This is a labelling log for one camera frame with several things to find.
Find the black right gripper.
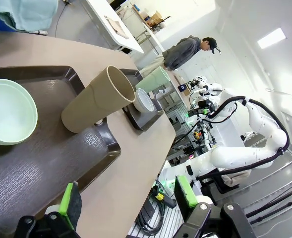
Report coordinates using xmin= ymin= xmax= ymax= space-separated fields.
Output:
xmin=196 ymin=98 xmax=215 ymax=116

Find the black cable conduit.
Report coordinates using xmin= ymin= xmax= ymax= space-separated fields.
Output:
xmin=196 ymin=97 xmax=291 ymax=181

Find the man in grey hoodie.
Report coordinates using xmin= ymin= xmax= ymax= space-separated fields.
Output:
xmin=139 ymin=36 xmax=222 ymax=75

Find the black cable bundle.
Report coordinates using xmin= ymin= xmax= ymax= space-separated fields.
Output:
xmin=135 ymin=198 xmax=166 ymax=235

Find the tall brown cup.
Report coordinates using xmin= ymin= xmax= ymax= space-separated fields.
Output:
xmin=61 ymin=65 xmax=136 ymax=134

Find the pale green bowl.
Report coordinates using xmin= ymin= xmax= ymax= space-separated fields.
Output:
xmin=0 ymin=78 xmax=39 ymax=146

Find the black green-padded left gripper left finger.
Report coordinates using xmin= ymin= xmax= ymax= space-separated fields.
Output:
xmin=16 ymin=181 xmax=83 ymax=238

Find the yellow black plug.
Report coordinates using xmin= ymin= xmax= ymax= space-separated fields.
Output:
xmin=152 ymin=188 xmax=165 ymax=202

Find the teal cloth mat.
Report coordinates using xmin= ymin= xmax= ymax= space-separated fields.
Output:
xmin=0 ymin=0 xmax=59 ymax=30

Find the tall pale green cup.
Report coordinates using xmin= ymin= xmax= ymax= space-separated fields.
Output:
xmin=135 ymin=66 xmax=171 ymax=93

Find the white table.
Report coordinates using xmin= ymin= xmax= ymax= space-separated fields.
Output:
xmin=85 ymin=0 xmax=145 ymax=54

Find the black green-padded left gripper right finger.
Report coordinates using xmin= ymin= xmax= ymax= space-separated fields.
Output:
xmin=174 ymin=175 xmax=252 ymax=238

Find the beige cloth mat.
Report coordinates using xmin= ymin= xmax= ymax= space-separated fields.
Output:
xmin=104 ymin=15 xmax=129 ymax=40

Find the pale blue bowl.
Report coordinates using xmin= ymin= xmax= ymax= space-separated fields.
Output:
xmin=133 ymin=88 xmax=154 ymax=114

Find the dark brown plastic tray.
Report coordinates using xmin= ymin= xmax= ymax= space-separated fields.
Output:
xmin=0 ymin=65 xmax=121 ymax=234
xmin=118 ymin=68 xmax=165 ymax=131

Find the brown cardboard box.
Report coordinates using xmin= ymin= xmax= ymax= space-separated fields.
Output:
xmin=148 ymin=10 xmax=164 ymax=21
xmin=145 ymin=17 xmax=161 ymax=27

